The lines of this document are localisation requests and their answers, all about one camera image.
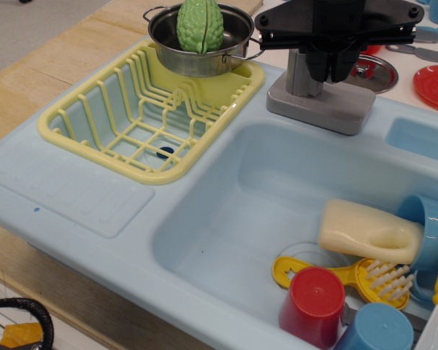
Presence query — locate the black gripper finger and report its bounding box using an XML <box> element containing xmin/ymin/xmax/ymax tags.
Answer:
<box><xmin>330</xmin><ymin>50</ymin><xmax>360</xmax><ymax>83</ymax></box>
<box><xmin>306</xmin><ymin>49</ymin><xmax>331</xmax><ymax>81</ymax></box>

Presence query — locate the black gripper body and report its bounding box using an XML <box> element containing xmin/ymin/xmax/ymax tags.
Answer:
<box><xmin>255</xmin><ymin>1</ymin><xmax>425</xmax><ymax>54</ymax></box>

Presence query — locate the steel pot lid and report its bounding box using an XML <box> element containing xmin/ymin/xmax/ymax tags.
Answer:
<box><xmin>345</xmin><ymin>55</ymin><xmax>399</xmax><ymax>94</ymax></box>

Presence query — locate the red upright cup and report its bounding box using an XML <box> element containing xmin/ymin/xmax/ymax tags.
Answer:
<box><xmin>361</xmin><ymin>45</ymin><xmax>383</xmax><ymax>55</ymax></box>

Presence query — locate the grey toy faucet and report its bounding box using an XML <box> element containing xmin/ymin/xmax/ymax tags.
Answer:
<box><xmin>266</xmin><ymin>49</ymin><xmax>375</xmax><ymax>136</ymax></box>

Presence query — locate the small steel pot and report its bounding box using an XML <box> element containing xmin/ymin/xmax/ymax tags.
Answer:
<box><xmin>143</xmin><ymin>4</ymin><xmax>259</xmax><ymax>77</ymax></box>

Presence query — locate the red plate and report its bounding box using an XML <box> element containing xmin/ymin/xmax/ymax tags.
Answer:
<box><xmin>412</xmin><ymin>65</ymin><xmax>438</xmax><ymax>109</ymax></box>

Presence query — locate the grey toy knife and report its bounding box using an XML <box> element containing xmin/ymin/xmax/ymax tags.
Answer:
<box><xmin>385</xmin><ymin>44</ymin><xmax>438</xmax><ymax>63</ymax></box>

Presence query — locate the green toy vegetable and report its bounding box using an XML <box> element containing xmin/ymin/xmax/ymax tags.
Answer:
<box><xmin>177</xmin><ymin>0</ymin><xmax>224</xmax><ymax>54</ymax></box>

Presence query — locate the blue cup in sink right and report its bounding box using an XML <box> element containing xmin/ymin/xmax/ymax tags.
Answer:
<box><xmin>396</xmin><ymin>193</ymin><xmax>438</xmax><ymax>303</ymax></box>

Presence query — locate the blue cup in sink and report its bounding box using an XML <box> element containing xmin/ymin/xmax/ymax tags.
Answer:
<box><xmin>396</xmin><ymin>193</ymin><xmax>438</xmax><ymax>303</ymax></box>
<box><xmin>334</xmin><ymin>303</ymin><xmax>414</xmax><ymax>349</ymax></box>

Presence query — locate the yellow dish drying rack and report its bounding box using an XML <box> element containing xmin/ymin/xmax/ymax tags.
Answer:
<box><xmin>37</xmin><ymin>39</ymin><xmax>265</xmax><ymax>185</ymax></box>

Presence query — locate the light blue toy sink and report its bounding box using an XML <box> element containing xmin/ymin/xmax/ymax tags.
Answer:
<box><xmin>0</xmin><ymin>35</ymin><xmax>438</xmax><ymax>350</ymax></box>

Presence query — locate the yellow dish brush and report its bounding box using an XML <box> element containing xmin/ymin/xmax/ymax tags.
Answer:
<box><xmin>272</xmin><ymin>256</ymin><xmax>413</xmax><ymax>310</ymax></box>

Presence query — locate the red cup in sink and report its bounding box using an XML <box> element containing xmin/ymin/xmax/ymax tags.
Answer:
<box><xmin>278</xmin><ymin>266</ymin><xmax>346</xmax><ymax>349</ymax></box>

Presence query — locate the blue cup in sink front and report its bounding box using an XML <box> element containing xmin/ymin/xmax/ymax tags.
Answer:
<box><xmin>334</xmin><ymin>303</ymin><xmax>414</xmax><ymax>349</ymax></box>

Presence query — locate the black cable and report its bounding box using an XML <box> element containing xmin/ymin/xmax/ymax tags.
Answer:
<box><xmin>0</xmin><ymin>297</ymin><xmax>55</xmax><ymax>350</ymax></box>

